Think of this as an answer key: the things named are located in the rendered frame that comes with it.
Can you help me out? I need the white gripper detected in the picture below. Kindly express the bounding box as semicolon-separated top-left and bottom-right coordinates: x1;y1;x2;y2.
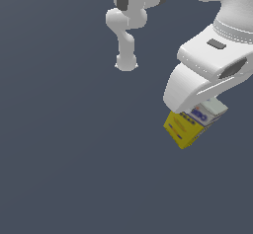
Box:
162;23;253;115

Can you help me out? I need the yellow and white carton box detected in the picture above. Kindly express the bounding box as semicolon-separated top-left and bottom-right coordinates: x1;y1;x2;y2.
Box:
162;96;229;150

